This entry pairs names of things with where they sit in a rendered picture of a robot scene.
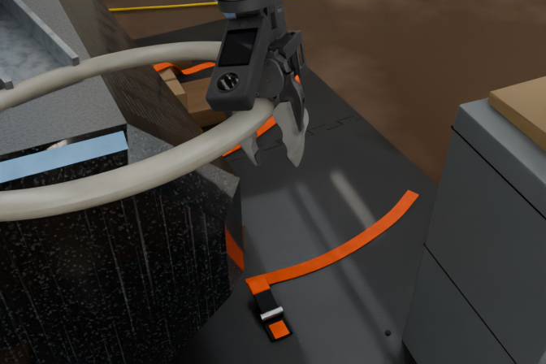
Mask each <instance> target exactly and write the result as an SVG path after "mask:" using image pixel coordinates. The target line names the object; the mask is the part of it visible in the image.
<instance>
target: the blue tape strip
mask: <svg viewBox="0 0 546 364"><path fill-rule="evenodd" d="M127 149H128V145H127V142H126V139H125V136H124V131H122V132H116V133H112V134H109V135H105V136H100V137H96V138H93V139H89V140H87V141H81V142H77V143H74V144H70V145H65V146H61V147H58V148H55V149H49V150H46V151H42V152H39V153H35V154H30V155H26V156H23V157H20V158H14V159H11V160H7V161H4V162H0V183H2V182H6V181H9V180H14V179H18V178H21V177H24V176H30V175H33V174H36V173H39V172H43V171H48V170H51V169H55V168H58V167H63V166H66V165H70V164H73V163H78V162H82V161H84V160H88V159H91V158H96V157H100V156H103V155H107V154H112V153H115V152H118V151H121V150H127Z"/></svg>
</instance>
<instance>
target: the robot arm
mask: <svg viewBox="0 0 546 364"><path fill-rule="evenodd" d="M217 1H218V5H219V10H220V11H221V12H223V13H236V18H235V19H229V20H228V22H227V27H226V29H225V32H224V35H223V40H222V43H221V46H220V49H219V53H218V57H217V59H216V63H215V65H214V70H213V73H212V77H211V79H210V84H209V87H208V90H207V93H206V101H207V103H208V104H209V106H210V108H211V110H212V111H214V112H223V113H224V114H225V116H226V119H228V118H230V117H231V116H233V115H234V114H235V113H236V112H238V111H250V110H252V109H253V107H254V101H255V98H267V99H268V100H269V101H270V102H273V101H274V100H275V99H276V98H277V95H278V94H279V100H280V103H279V104H278V106H277V107H276V108H275V109H274V110H273V113H272V114H273V117H274V120H275V122H276V123H277V124H278V125H279V126H280V128H281V130H282V133H283V143H284V144H285V145H286V147H287V151H288V153H287V155H286V157H287V159H288V160H289V162H290V163H291V164H292V165H293V166H294V167H298V165H299V163H300V161H301V158H302V155H303V152H304V144H305V132H306V128H307V125H308V123H309V116H308V112H307V110H306V108H305V94H304V91H303V88H302V86H301V84H300V83H299V82H298V81H296V79H295V77H296V75H297V74H298V75H299V78H302V77H303V75H304V74H305V73H306V72H307V69H306V59H305V54H304V48H303V43H302V37H301V30H299V31H288V30H287V24H286V19H285V14H284V5H283V0H217ZM299 45H300V49H301V59H302V65H301V64H300V59H299V54H298V49H297V47H298V46H299ZM257 135H258V134H257V133H256V132H255V133H254V134H252V135H251V136H250V137H248V138H247V139H246V140H244V141H243V142H241V143H240V146H241V147H242V149H243V150H244V151H245V153H246V154H247V156H248V157H249V159H250V160H251V161H252V163H253V164H254V165H255V166H259V165H260V149H259V148H258V146H257V143H256V138H257Z"/></svg>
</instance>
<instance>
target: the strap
mask: <svg viewBox="0 0 546 364"><path fill-rule="evenodd" d="M214 66H215V63H202V64H199V65H197V66H194V67H191V68H188V69H185V70H180V69H179V68H178V67H177V66H175V65H172V64H170V63H159V64H157V65H155V66H153V67H154V69H155V70H156V71H157V72H158V71H160V70H162V69H164V68H166V67H173V69H174V70H175V71H177V72H180V73H182V74H185V75H189V74H193V73H195V72H199V71H200V70H203V69H206V68H208V67H214ZM275 124H276V122H275V120H274V117H273V115H272V116H271V117H270V118H269V119H268V120H267V121H266V122H265V123H264V124H263V125H262V126H261V127H260V128H259V129H258V130H257V131H256V133H257V134H258V135H257V137H259V136H260V135H262V134H263V133H264V132H265V131H267V130H268V129H270V128H271V127H272V126H274V125H275ZM239 148H241V145H240V144H239V145H237V146H236V147H234V148H233V149H231V150H229V151H228V152H227V153H225V154H223V157H224V156H226V155H228V154H230V153H232V152H234V151H235V150H238V149H239ZM417 197H418V194H417V193H414V192H411V191H409V190H408V191H407V192H406V193H405V195H404V196H403V197H402V198H401V200H400V201H399V202H398V203H397V204H396V205H395V206H394V207H393V208H392V209H391V210H390V211H389V212H388V213H387V214H386V215H385V216H384V217H383V218H382V219H380V220H379V221H378V222H376V223H375V224H373V225H372V226H371V227H369V228H367V229H366V230H365V231H364V232H362V233H361V234H359V235H357V236H355V237H354V238H353V239H352V240H349V241H348V242H346V243H344V244H343V245H341V246H339V247H337V248H335V249H334V250H332V251H330V252H327V253H325V254H323V255H321V256H319V257H316V258H313V259H311V260H309V261H307V262H303V263H300V264H297V265H295V266H291V267H287V268H284V269H281V270H277V271H272V272H269V273H266V274H263V275H258V276H254V277H251V278H248V279H245V281H246V283H248V282H250V281H253V280H256V279H259V278H262V277H265V278H266V281H267V283H268V284H275V283H278V282H281V281H284V280H290V279H292V278H296V277H298V276H301V275H305V274H308V273H310V272H312V271H316V270H318V269H320V268H323V267H325V266H327V265H330V264H332V263H334V262H336V261H338V260H340V259H342V258H344V257H345V256H347V255H349V254H351V253H352V252H354V251H356V250H357V249H360V248H361V247H362V246H363V245H365V244H367V243H368V242H370V241H372V240H373V239H375V238H376V237H377V236H378V235H380V234H381V233H382V232H384V231H385V230H387V229H388V228H389V227H391V226H392V225H393V224H394V223H395V222H396V221H397V220H398V219H399V218H400V217H401V216H402V215H403V214H404V213H405V212H406V211H407V210H408V209H409V208H410V206H411V205H412V204H413V202H414V201H415V200H416V198H417Z"/></svg>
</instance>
